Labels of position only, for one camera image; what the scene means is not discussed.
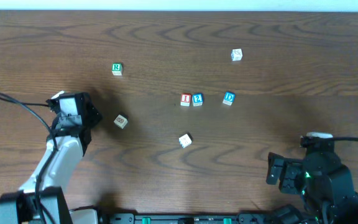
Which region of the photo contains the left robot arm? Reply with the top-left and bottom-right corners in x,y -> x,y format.
0,91 -> 102,223

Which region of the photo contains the pineapple picture wooden block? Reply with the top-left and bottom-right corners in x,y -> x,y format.
114,113 -> 128,129

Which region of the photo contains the white block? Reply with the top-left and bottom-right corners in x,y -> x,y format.
231,49 -> 243,62
178,133 -> 192,148

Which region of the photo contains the left black cable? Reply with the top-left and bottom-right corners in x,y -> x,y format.
0,91 -> 58,224

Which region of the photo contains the blue letter D block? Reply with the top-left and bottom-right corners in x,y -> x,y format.
223,91 -> 236,106

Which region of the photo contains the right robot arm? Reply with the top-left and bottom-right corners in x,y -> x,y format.
266,132 -> 358,223

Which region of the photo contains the white block near centre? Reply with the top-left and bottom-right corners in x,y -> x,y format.
178,133 -> 192,148

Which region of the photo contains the blue number 2 block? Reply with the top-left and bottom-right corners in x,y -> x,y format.
192,93 -> 203,106

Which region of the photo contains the green letter R block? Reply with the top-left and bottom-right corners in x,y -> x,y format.
111,63 -> 123,76

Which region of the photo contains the white block far right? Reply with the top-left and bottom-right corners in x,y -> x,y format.
231,49 -> 243,62

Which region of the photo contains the red letter I block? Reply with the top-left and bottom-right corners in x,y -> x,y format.
180,93 -> 192,106

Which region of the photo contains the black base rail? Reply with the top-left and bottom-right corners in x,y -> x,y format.
70,212 -> 279,224

